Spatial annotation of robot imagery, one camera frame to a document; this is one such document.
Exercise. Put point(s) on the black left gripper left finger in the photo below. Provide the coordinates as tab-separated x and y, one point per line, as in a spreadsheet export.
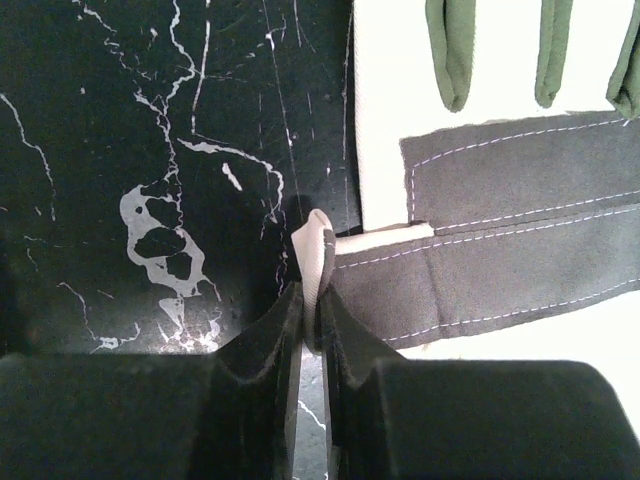
230	414

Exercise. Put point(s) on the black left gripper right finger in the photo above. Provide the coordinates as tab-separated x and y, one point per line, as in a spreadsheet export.
393	418

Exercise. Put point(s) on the white glove green trim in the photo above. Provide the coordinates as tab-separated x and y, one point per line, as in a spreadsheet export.
498	159

